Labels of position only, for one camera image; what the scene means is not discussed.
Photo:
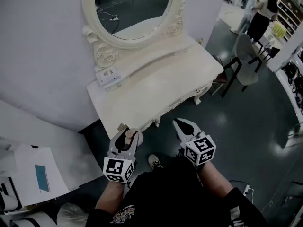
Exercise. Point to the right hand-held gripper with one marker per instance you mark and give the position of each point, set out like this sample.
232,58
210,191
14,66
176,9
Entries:
201,150

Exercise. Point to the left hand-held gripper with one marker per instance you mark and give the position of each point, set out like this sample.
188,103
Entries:
116,168

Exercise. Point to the person's left forearm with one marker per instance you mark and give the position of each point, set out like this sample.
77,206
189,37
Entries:
111,197

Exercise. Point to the person's right forearm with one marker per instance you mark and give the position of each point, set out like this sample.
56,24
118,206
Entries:
215,181

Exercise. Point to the white vanity table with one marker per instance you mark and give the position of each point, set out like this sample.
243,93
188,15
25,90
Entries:
154,84

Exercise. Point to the person's grey shoe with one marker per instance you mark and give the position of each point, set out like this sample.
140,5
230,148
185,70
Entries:
155,161

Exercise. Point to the brown wooden stool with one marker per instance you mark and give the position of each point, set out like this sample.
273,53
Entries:
220,79

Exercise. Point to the person's black shirt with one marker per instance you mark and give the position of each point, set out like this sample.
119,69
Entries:
177,197

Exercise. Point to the white labelled box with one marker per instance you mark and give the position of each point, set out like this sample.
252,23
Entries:
109,75

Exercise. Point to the teal book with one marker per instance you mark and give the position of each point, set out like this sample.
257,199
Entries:
42,178

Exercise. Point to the translucent plastic bag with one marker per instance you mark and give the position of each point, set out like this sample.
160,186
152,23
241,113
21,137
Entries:
71,215

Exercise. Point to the white paper sheet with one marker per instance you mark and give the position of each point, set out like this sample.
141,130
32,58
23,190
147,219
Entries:
26,164

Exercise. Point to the white low cabinet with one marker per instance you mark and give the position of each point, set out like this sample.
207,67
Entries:
23,122

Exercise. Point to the white black-trimmed case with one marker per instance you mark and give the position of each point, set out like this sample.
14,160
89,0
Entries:
40,217
9,197

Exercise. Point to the white rack with black items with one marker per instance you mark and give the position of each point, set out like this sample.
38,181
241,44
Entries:
296,84

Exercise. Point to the oval cream-framed mirror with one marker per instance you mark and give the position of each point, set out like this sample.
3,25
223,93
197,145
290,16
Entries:
132,13

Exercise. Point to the yellow-green tablecloth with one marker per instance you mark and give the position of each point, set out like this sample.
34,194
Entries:
278,30

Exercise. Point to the white display shelf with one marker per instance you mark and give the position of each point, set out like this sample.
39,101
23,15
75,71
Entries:
287,15

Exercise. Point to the grey chair with black frame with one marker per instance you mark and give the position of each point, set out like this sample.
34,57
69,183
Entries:
246,63

